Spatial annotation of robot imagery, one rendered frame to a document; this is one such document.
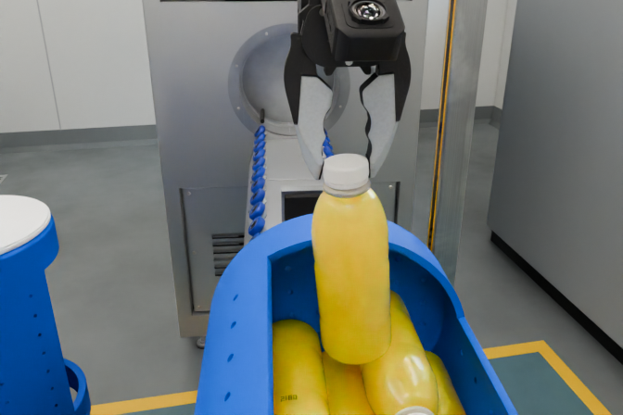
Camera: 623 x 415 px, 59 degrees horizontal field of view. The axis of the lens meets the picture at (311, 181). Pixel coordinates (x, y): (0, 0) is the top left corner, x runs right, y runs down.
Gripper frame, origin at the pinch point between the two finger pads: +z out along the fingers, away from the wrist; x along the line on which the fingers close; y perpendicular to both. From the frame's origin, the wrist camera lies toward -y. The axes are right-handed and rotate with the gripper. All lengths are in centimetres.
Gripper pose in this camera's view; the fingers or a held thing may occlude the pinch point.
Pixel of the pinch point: (345, 167)
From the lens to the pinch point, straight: 46.5
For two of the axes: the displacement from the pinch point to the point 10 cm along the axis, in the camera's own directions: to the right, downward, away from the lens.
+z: 0.1, 9.2, 3.8
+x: -10.0, 0.4, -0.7
